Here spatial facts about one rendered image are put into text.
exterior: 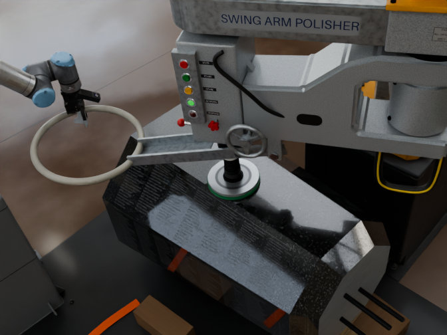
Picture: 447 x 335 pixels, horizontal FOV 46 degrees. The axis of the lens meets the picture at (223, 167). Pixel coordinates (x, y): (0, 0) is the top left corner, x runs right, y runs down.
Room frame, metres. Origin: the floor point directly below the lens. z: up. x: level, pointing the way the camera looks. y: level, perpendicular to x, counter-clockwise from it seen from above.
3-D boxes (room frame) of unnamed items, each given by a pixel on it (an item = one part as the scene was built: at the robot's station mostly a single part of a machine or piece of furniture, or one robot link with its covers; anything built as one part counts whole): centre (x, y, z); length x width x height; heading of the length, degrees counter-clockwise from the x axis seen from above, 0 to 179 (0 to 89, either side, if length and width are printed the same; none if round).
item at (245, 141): (1.37, -0.10, 1.20); 0.15 x 0.10 x 0.15; 68
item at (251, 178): (1.52, -0.04, 0.84); 0.21 x 0.21 x 0.01
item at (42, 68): (1.94, 0.72, 1.19); 0.12 x 0.12 x 0.09; 18
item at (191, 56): (1.45, 0.07, 1.37); 0.08 x 0.03 x 0.28; 68
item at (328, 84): (1.36, -0.39, 1.30); 0.74 x 0.23 x 0.49; 68
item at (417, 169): (1.90, -0.84, 0.37); 0.66 x 0.66 x 0.74; 41
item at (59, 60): (1.98, 0.62, 1.18); 0.10 x 0.09 x 0.12; 108
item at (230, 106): (1.49, -0.11, 1.32); 0.36 x 0.22 x 0.45; 68
